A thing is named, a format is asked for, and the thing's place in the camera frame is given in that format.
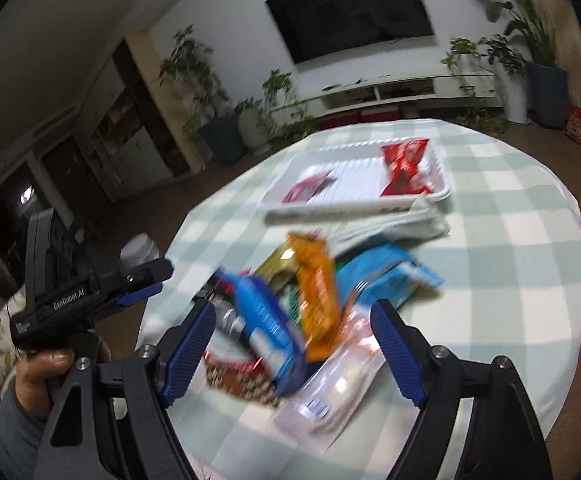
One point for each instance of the white lidded container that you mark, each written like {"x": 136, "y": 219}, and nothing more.
{"x": 138, "y": 252}

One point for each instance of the dark blue plant pot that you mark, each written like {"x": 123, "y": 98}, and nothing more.
{"x": 223, "y": 140}

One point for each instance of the tall leafy houseplant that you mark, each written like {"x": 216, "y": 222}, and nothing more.
{"x": 188, "y": 75}

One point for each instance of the checked tablecloth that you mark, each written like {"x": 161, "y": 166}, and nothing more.
{"x": 495, "y": 240}

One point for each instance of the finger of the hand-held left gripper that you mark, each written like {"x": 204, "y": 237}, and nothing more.
{"x": 140, "y": 272}
{"x": 140, "y": 294}

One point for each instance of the white plastic tray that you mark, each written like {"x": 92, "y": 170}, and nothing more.
{"x": 355, "y": 180}

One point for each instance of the blue and white snack packet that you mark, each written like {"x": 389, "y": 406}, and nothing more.
{"x": 265, "y": 325}

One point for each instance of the red carton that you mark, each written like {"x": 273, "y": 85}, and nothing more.
{"x": 577, "y": 126}

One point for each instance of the wall television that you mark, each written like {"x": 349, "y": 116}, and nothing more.
{"x": 350, "y": 10}

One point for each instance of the white snack pouch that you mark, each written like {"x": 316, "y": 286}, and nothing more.
{"x": 395, "y": 227}

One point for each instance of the person's left hand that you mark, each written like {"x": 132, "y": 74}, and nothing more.
{"x": 38, "y": 375}

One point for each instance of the small leafy houseplant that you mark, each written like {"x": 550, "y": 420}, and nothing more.
{"x": 490, "y": 57}

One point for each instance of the person's left forearm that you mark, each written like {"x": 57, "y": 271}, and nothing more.
{"x": 15, "y": 440}

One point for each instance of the dark grey plant pot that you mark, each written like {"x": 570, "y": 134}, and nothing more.
{"x": 548, "y": 95}

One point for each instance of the pink snack packet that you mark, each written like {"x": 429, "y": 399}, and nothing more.
{"x": 310, "y": 186}

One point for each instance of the clear orange-print snack packet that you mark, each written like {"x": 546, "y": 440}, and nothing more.
{"x": 330, "y": 395}

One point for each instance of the display cabinet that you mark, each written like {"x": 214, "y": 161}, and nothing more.
{"x": 120, "y": 125}

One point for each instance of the trailing leafy houseplant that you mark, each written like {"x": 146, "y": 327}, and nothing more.
{"x": 283, "y": 105}

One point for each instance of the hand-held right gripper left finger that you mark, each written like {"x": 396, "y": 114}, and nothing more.
{"x": 190, "y": 350}

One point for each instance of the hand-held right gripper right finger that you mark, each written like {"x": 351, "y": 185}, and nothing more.
{"x": 395, "y": 350}

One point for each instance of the white television cabinet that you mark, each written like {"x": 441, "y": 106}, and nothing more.
{"x": 405, "y": 87}

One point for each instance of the pale round plant pot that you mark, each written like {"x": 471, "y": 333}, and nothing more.
{"x": 253, "y": 132}

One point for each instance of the large broad-leaf houseplant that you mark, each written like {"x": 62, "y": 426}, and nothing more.
{"x": 520, "y": 5}

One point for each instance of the green snack packet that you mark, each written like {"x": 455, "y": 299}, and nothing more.
{"x": 294, "y": 300}

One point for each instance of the tall white plant pot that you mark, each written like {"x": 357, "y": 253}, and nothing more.
{"x": 513, "y": 97}

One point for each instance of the gold snack packet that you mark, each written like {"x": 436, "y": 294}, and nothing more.
{"x": 278, "y": 265}

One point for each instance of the red white patterned snack packet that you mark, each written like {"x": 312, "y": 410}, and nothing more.
{"x": 240, "y": 380}

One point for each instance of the orange snack packet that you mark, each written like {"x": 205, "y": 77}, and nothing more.
{"x": 318, "y": 295}

